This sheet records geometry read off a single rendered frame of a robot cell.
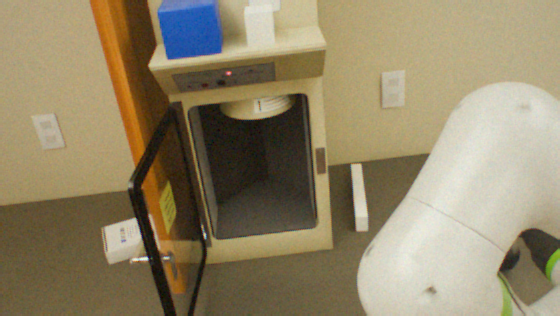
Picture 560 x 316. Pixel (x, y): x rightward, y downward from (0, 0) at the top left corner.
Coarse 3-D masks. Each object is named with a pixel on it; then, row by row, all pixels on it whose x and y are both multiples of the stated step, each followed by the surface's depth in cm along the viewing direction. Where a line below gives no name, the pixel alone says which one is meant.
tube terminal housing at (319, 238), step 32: (160, 0) 100; (224, 0) 101; (288, 0) 102; (160, 32) 103; (224, 32) 104; (192, 96) 110; (224, 96) 111; (256, 96) 111; (320, 96) 112; (320, 128) 116; (320, 192) 124; (320, 224) 129; (224, 256) 132; (256, 256) 132
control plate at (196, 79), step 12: (192, 72) 98; (204, 72) 98; (216, 72) 99; (240, 72) 100; (252, 72) 101; (264, 72) 101; (180, 84) 102; (192, 84) 103; (216, 84) 104; (228, 84) 105; (240, 84) 106
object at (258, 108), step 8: (272, 96) 115; (280, 96) 116; (288, 96) 118; (224, 104) 119; (232, 104) 116; (240, 104) 115; (248, 104) 115; (256, 104) 114; (264, 104) 115; (272, 104) 115; (280, 104) 116; (288, 104) 118; (224, 112) 119; (232, 112) 117; (240, 112) 115; (248, 112) 115; (256, 112) 115; (264, 112) 115; (272, 112) 115; (280, 112) 116
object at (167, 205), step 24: (168, 144) 103; (168, 168) 102; (144, 192) 88; (168, 192) 101; (168, 216) 100; (192, 216) 117; (144, 240) 88; (168, 240) 99; (192, 240) 116; (168, 264) 98; (192, 264) 115; (192, 288) 114; (168, 312) 96
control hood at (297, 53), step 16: (288, 32) 102; (304, 32) 101; (320, 32) 101; (160, 48) 102; (224, 48) 97; (240, 48) 97; (256, 48) 96; (272, 48) 95; (288, 48) 95; (304, 48) 95; (320, 48) 95; (160, 64) 94; (176, 64) 94; (192, 64) 95; (208, 64) 95; (224, 64) 96; (240, 64) 97; (256, 64) 98; (288, 64) 99; (304, 64) 100; (320, 64) 101; (160, 80) 99; (288, 80) 107
